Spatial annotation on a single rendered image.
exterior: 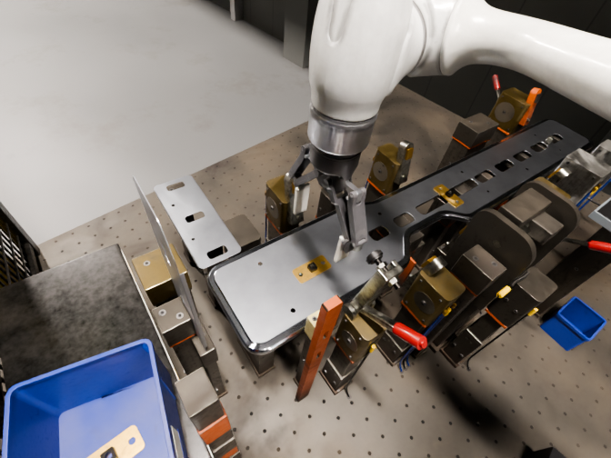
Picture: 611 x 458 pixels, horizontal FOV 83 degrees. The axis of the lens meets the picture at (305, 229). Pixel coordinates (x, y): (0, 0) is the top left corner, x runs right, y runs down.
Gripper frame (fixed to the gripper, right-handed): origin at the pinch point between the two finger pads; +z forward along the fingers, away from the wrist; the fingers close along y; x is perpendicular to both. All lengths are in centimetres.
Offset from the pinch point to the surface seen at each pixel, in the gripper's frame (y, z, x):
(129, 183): 164, 113, 17
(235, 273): 7.5, 13.4, 14.9
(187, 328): -1.4, 8.1, 27.9
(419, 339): -25.6, -1.4, 0.4
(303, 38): 253, 85, -178
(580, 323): -46, 41, -72
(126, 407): -7.3, 10.2, 40.3
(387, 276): -17.0, -7.9, 1.3
